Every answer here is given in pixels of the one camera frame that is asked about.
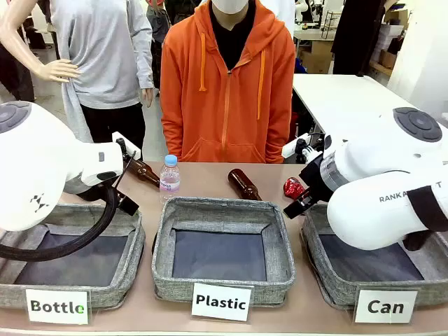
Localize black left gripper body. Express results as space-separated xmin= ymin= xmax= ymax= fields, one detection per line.
xmin=64 ymin=174 xmax=120 ymax=203

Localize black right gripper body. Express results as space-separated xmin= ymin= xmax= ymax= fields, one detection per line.
xmin=300 ymin=157 xmax=339 ymax=207

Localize crushed red can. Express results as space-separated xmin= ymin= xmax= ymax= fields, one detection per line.
xmin=282 ymin=176 xmax=307 ymax=201

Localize grey fabric basket Bottle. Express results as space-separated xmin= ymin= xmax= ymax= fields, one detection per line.
xmin=0 ymin=202 xmax=146 ymax=309

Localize grey fabric basket Plastic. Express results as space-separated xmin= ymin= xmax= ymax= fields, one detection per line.
xmin=151 ymin=196 xmax=297 ymax=308

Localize grey fabric basket Can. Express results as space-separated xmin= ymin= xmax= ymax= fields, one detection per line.
xmin=300 ymin=204 xmax=448 ymax=311

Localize white sign Can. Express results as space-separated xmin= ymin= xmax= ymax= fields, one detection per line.
xmin=353 ymin=288 xmax=420 ymax=325

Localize brown glass bottle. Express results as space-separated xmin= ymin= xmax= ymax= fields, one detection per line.
xmin=227 ymin=168 xmax=263 ymax=202
xmin=124 ymin=159 xmax=161 ymax=189

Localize clear plastic water bottle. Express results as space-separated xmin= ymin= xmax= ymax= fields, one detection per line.
xmin=159 ymin=154 xmax=181 ymax=206

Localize black mannequin trousers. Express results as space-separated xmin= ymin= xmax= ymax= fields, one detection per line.
xmin=80 ymin=101 xmax=147 ymax=152

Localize white table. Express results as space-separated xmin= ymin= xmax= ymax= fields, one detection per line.
xmin=292 ymin=72 xmax=448 ymax=141

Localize white sign Bottle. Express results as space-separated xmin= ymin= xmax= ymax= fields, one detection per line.
xmin=24 ymin=288 xmax=91 ymax=326

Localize white sign Plastic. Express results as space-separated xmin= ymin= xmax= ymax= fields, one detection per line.
xmin=190 ymin=281 xmax=253 ymax=323

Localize person in orange hoodie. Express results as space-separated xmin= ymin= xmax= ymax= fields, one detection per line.
xmin=160 ymin=0 xmax=297 ymax=165

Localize wooden workbench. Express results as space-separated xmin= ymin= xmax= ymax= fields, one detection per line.
xmin=293 ymin=27 xmax=337 ymax=75

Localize grey long-sleeve shirt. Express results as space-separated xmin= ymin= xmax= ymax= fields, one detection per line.
xmin=48 ymin=0 xmax=155 ymax=144

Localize cardboard box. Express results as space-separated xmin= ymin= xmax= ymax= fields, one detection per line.
xmin=379 ymin=48 xmax=399 ymax=70

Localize black hanging garment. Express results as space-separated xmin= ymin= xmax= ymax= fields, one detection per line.
xmin=330 ymin=0 xmax=386 ymax=77

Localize beige mannequin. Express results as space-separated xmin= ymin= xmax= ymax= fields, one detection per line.
xmin=0 ymin=0 xmax=155 ymax=109

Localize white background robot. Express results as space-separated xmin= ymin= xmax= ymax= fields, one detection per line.
xmin=295 ymin=0 xmax=316 ymax=26

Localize white face mask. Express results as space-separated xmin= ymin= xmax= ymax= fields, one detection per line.
xmin=211 ymin=0 xmax=251 ymax=15

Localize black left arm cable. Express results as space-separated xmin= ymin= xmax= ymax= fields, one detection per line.
xmin=0 ymin=150 xmax=137 ymax=263

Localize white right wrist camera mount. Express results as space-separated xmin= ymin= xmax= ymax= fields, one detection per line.
xmin=281 ymin=134 xmax=325 ymax=165

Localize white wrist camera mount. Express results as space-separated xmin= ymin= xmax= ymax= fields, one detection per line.
xmin=281 ymin=134 xmax=325 ymax=165
xmin=111 ymin=132 xmax=142 ymax=160

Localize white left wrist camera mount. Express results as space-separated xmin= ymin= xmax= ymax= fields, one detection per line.
xmin=111 ymin=132 xmax=142 ymax=160

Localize black right arm cable sleeve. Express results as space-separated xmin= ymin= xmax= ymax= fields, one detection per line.
xmin=402 ymin=185 xmax=448 ymax=252

